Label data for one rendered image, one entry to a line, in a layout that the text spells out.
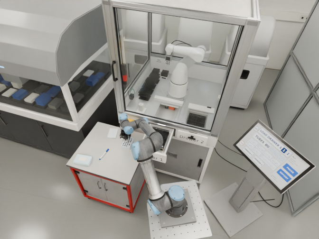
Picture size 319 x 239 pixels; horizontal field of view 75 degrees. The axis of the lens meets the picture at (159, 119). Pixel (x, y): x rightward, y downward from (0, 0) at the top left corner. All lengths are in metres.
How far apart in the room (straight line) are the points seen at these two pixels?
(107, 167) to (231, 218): 1.49
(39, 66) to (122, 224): 1.76
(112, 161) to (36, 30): 1.24
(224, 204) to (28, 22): 2.63
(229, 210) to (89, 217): 1.57
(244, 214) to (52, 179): 2.33
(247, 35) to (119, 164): 1.44
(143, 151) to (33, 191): 1.89
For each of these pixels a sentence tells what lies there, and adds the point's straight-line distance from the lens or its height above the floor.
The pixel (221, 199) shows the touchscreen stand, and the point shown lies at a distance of 2.72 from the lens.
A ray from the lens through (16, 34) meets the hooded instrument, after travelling 2.09.
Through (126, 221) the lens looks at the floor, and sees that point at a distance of 2.56.
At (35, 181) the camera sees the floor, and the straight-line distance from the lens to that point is 3.09.
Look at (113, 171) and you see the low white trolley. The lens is 1.95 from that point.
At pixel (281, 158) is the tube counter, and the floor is 1.11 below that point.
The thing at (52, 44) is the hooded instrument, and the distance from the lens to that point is 1.85.
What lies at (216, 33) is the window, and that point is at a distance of 1.48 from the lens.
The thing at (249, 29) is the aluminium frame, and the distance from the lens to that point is 1.45.
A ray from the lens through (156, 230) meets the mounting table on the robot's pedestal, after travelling 1.72.
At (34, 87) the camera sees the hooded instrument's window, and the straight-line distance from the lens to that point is 2.17.
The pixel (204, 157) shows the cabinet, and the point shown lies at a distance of 2.29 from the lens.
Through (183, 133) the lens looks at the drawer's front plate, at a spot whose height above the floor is 0.91.
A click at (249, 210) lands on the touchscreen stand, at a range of 2.78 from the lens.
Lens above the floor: 2.41
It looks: 45 degrees down
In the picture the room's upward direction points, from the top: 3 degrees clockwise
